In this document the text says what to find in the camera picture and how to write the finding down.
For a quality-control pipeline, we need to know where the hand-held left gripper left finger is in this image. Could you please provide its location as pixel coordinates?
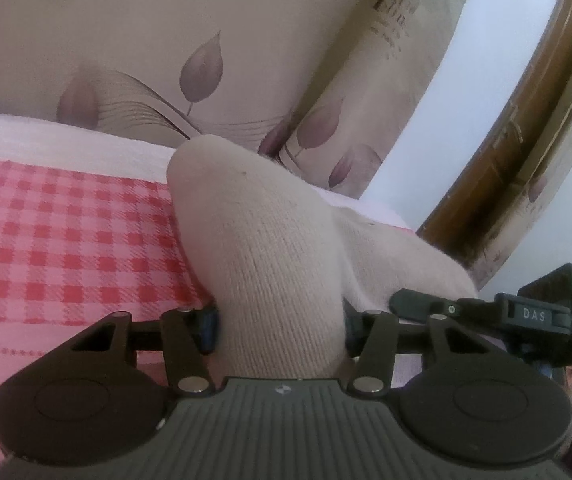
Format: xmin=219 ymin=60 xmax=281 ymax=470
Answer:
xmin=58 ymin=304 xmax=219 ymax=396

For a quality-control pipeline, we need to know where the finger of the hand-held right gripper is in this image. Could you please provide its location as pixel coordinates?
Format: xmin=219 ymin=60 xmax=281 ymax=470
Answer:
xmin=389 ymin=288 xmax=499 ymax=325

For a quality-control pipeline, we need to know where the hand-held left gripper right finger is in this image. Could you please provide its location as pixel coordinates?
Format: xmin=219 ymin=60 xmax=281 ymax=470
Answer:
xmin=343 ymin=301 xmax=472 ymax=396

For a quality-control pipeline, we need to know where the white knitted sock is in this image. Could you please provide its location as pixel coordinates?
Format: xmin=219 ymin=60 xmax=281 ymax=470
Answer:
xmin=166 ymin=134 xmax=480 ymax=382

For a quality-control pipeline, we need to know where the pink checked bed sheet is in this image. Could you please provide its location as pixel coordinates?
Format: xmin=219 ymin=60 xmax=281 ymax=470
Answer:
xmin=0 ymin=107 xmax=419 ymax=467

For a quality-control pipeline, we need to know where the brown wooden door frame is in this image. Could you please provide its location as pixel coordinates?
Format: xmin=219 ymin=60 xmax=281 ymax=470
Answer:
xmin=416 ymin=0 xmax=572 ymax=292

